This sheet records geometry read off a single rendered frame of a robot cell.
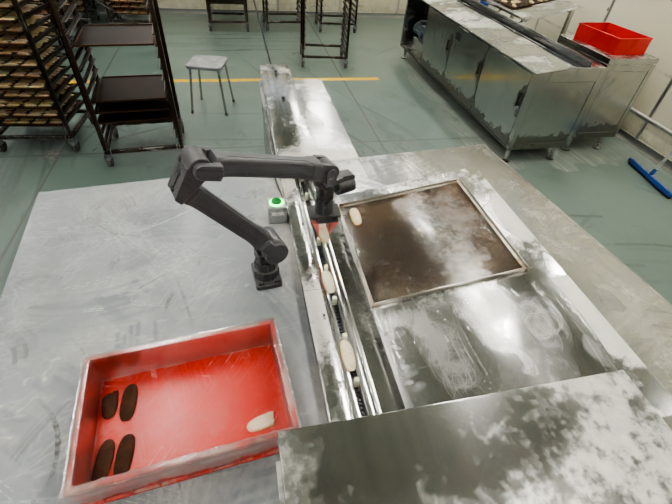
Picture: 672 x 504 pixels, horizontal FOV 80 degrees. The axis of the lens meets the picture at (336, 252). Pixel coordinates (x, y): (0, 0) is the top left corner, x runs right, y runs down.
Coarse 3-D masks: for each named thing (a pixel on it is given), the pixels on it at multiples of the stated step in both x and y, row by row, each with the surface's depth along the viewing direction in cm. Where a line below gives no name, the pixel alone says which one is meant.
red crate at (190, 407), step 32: (256, 352) 113; (128, 384) 104; (160, 384) 104; (192, 384) 105; (224, 384) 106; (256, 384) 106; (160, 416) 98; (192, 416) 99; (224, 416) 99; (256, 416) 100; (96, 448) 92; (160, 448) 93; (192, 448) 93; (160, 480) 86
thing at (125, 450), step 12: (132, 384) 103; (108, 396) 100; (132, 396) 101; (108, 408) 98; (120, 408) 98; (132, 408) 98; (108, 444) 92; (120, 444) 92; (132, 444) 92; (108, 456) 90; (120, 456) 90; (132, 456) 91; (96, 468) 88; (108, 468) 89; (120, 468) 89
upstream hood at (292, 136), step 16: (272, 64) 257; (272, 80) 237; (288, 80) 239; (272, 96) 220; (288, 96) 222; (272, 112) 205; (288, 112) 207; (304, 112) 208; (272, 128) 195; (288, 128) 194; (304, 128) 195; (288, 144) 182; (304, 144) 183
